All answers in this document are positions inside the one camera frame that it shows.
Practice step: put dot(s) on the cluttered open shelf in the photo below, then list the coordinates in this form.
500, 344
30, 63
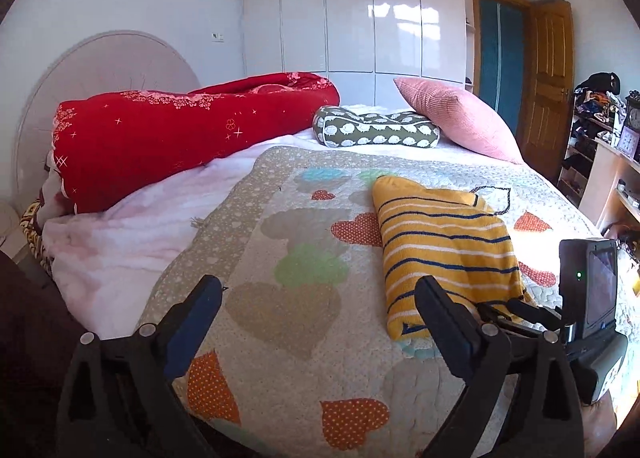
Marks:
592, 108

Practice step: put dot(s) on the pale pink bed sheet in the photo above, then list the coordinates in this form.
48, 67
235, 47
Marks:
115, 248

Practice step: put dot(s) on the beige heart patchwork quilt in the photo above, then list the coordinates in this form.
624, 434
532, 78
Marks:
280, 313

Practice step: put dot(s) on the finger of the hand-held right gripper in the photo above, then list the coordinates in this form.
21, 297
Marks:
500, 316
537, 314

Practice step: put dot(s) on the white round headboard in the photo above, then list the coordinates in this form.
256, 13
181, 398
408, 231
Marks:
100, 68

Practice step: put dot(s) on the beige desk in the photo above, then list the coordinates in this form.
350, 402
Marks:
607, 173

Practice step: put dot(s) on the green patterned pillow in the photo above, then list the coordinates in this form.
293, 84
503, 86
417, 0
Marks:
370, 133

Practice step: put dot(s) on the red floral blanket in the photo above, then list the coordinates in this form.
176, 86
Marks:
165, 138

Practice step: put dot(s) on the wooden door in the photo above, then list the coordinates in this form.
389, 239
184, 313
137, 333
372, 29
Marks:
550, 88

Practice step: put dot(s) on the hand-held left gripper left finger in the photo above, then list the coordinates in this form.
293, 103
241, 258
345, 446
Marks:
192, 328

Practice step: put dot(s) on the white glossy wardrobe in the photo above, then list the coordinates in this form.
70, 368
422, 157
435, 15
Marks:
350, 13

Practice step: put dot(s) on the dark cloth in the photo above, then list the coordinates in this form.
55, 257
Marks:
30, 348

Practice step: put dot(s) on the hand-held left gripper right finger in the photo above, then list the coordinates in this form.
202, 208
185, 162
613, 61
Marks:
445, 328

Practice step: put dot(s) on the small desk clock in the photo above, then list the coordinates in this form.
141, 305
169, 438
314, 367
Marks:
628, 143

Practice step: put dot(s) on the brown patterned blanket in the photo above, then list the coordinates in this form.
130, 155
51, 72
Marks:
32, 228

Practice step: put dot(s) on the yellow striped sweater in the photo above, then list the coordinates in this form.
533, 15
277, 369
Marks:
440, 248

